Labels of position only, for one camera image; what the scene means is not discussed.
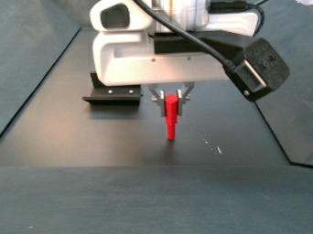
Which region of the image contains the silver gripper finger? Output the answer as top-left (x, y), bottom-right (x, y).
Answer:
top-left (176, 81), bottom-right (194, 115)
top-left (148, 84), bottom-right (164, 116)

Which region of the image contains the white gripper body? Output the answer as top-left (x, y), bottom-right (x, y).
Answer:
top-left (89, 0), bottom-right (258, 86)

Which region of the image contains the red peg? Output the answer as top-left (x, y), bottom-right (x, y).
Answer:
top-left (164, 93), bottom-right (178, 140)

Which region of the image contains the black bracket holder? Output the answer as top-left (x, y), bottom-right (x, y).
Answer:
top-left (81, 72), bottom-right (141, 105)

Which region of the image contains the black camera cable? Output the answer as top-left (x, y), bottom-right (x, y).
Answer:
top-left (132, 0), bottom-right (266, 74)

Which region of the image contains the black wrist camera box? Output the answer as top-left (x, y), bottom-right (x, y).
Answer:
top-left (152, 30), bottom-right (291, 102)

